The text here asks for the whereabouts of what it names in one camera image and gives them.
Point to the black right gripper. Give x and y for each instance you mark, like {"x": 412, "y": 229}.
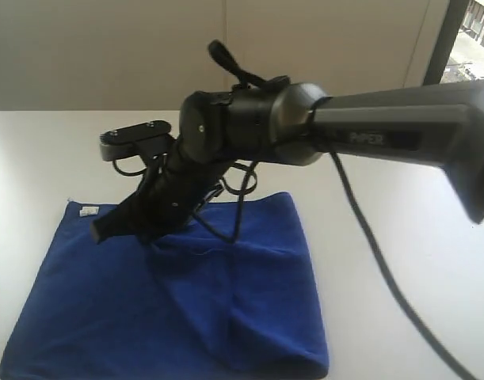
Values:
{"x": 164, "y": 204}

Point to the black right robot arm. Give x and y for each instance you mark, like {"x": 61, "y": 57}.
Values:
{"x": 440, "y": 125}

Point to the white partition panel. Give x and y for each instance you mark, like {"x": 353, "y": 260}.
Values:
{"x": 146, "y": 55}

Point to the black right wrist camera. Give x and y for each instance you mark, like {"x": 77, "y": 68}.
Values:
{"x": 147, "y": 140}

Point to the white label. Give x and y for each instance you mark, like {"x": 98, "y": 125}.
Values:
{"x": 86, "y": 211}

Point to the blue microfiber towel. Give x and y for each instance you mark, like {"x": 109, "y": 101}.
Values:
{"x": 187, "y": 306}

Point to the dark window frame post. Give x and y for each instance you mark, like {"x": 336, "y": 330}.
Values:
{"x": 446, "y": 38}

